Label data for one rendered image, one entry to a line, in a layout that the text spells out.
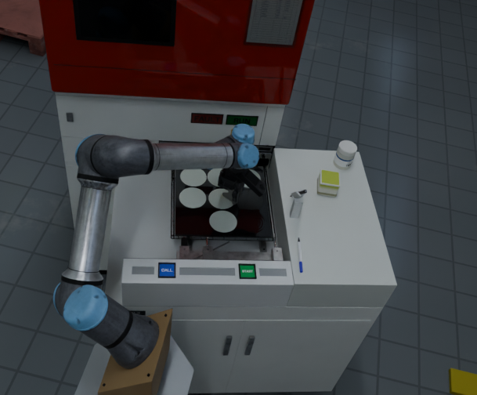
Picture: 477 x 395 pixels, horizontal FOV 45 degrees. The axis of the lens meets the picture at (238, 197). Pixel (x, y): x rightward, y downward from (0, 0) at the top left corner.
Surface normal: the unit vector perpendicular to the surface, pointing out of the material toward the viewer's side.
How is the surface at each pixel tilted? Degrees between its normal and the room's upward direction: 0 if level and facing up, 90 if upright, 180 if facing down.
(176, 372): 0
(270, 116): 90
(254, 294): 90
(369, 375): 0
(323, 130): 0
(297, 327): 90
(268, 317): 90
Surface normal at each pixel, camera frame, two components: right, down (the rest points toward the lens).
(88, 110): 0.07, 0.76
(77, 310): -0.54, -0.58
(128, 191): 0.13, -0.65
